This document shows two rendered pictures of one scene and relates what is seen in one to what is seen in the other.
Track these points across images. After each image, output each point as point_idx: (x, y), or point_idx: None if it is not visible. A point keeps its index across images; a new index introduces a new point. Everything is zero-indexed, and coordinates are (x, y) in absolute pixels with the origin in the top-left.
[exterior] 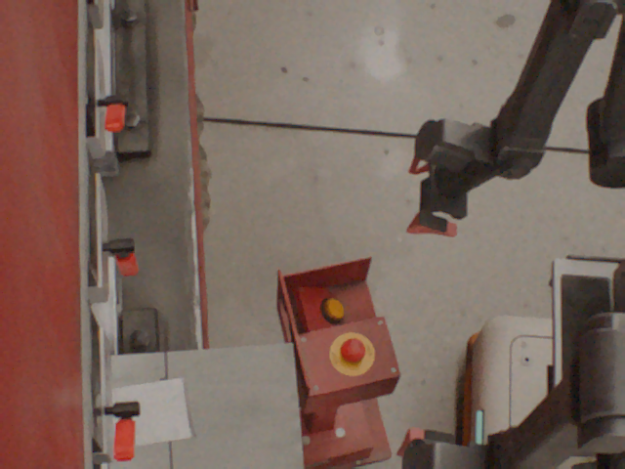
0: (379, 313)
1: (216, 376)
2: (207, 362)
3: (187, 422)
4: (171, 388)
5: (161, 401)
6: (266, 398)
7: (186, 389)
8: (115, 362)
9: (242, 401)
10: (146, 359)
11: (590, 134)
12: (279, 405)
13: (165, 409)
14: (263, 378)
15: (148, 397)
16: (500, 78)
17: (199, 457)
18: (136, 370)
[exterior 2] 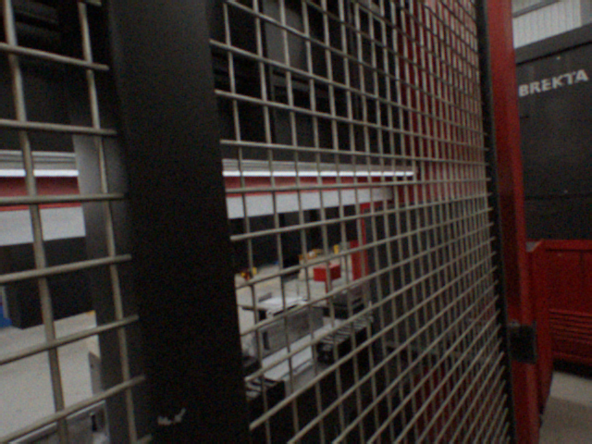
0: None
1: (251, 302)
2: (249, 303)
3: (270, 298)
4: (265, 302)
5: (271, 301)
6: (245, 298)
7: (262, 301)
8: (272, 307)
9: (252, 299)
10: (263, 306)
11: None
12: (244, 297)
13: (272, 300)
14: (240, 300)
15: (273, 302)
16: None
17: (276, 295)
18: (269, 305)
